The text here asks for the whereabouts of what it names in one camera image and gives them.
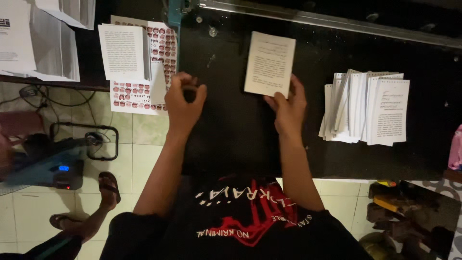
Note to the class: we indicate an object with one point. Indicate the person's right hand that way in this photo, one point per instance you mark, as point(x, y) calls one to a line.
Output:
point(288, 110)

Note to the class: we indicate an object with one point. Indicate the person's left hand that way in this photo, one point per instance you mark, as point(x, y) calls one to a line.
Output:
point(184, 104)

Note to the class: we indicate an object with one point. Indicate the small printed booklet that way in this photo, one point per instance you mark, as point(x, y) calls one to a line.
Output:
point(269, 65)

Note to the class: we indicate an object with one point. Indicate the small white paper slip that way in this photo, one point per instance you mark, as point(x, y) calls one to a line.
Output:
point(158, 83)

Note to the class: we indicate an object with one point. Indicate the sticker sheet with faces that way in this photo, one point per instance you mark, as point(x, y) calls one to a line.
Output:
point(144, 90)

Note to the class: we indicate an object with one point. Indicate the pile of punched printed booklets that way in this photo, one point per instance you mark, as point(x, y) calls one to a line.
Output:
point(364, 108)

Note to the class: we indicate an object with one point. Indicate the stack of printed pages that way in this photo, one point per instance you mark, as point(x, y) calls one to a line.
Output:
point(124, 52)

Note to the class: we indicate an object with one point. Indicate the brown sandal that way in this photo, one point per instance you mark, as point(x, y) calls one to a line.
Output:
point(109, 187)
point(63, 221)

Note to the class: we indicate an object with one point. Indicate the person's black printed shirt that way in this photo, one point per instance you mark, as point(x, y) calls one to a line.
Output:
point(238, 220)

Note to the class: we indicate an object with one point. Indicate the black floor machine with lights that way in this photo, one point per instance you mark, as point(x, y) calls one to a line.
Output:
point(47, 162)

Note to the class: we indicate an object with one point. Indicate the stack of large white paper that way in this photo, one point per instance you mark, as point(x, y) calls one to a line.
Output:
point(39, 36)

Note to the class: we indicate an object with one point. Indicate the box of tools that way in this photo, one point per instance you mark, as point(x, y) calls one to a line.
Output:
point(408, 220)

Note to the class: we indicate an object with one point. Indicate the pink object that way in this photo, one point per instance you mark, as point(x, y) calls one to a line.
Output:
point(456, 148)

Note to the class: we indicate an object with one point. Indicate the black metal frame stand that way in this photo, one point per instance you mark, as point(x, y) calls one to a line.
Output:
point(104, 141)

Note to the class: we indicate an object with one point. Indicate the metal cutter rail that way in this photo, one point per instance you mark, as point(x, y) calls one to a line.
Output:
point(325, 21)

